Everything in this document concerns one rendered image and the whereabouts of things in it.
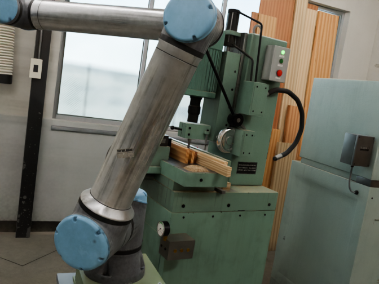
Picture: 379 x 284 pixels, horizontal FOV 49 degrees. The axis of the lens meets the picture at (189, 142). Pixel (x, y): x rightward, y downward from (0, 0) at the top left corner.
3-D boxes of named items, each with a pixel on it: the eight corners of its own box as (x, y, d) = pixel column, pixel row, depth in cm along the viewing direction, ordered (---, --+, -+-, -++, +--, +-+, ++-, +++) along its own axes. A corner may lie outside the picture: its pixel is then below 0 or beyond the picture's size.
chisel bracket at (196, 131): (176, 138, 195) (179, 120, 194) (201, 140, 202) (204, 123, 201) (184, 141, 189) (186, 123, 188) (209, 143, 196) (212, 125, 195)
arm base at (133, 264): (155, 279, 128) (159, 249, 127) (96, 290, 117) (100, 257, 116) (128, 253, 144) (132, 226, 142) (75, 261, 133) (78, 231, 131)
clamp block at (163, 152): (127, 158, 190) (130, 138, 189) (154, 159, 197) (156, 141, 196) (140, 165, 178) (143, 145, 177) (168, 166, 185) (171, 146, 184)
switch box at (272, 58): (260, 79, 195) (266, 45, 193) (276, 82, 200) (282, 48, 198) (269, 80, 190) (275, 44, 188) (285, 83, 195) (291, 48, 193)
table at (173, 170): (110, 154, 210) (111, 142, 209) (163, 156, 226) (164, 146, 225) (162, 187, 159) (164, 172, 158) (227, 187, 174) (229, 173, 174)
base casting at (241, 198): (131, 183, 209) (133, 166, 208) (223, 185, 238) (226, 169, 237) (172, 213, 171) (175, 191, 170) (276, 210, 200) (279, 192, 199)
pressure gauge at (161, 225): (154, 237, 168) (157, 218, 167) (163, 237, 170) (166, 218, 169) (161, 243, 163) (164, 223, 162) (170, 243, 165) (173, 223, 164)
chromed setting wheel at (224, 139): (212, 151, 189) (217, 125, 188) (234, 153, 196) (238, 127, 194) (216, 153, 187) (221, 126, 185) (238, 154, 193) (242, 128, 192)
